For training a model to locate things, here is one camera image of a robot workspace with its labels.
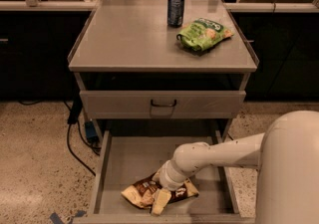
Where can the black drawer handle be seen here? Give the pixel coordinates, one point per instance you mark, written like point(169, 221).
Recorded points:
point(154, 104)

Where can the open grey middle drawer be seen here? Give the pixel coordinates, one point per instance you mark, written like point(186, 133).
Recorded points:
point(127, 159)

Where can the closed grey upper drawer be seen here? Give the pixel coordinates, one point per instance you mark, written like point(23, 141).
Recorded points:
point(136, 104)

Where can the grey metal drawer cabinet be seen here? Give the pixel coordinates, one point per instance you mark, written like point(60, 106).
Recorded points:
point(127, 45)

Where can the blue soda can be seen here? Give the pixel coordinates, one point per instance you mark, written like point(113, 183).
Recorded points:
point(175, 9)

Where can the green chip bag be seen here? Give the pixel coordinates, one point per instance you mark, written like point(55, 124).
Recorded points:
point(203, 34)

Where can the brown sea salt chip bag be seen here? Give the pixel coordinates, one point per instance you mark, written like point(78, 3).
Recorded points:
point(143, 193)

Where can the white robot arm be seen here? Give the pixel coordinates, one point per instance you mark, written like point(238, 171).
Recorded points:
point(286, 157)

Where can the blue floor tape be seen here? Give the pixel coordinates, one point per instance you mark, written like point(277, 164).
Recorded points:
point(57, 219)

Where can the black lab bench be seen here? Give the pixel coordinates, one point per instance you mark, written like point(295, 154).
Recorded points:
point(34, 51)

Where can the blue power adapter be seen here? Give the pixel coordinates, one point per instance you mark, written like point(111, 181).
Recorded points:
point(90, 132)

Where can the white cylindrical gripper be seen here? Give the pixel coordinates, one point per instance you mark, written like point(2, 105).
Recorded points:
point(168, 180)

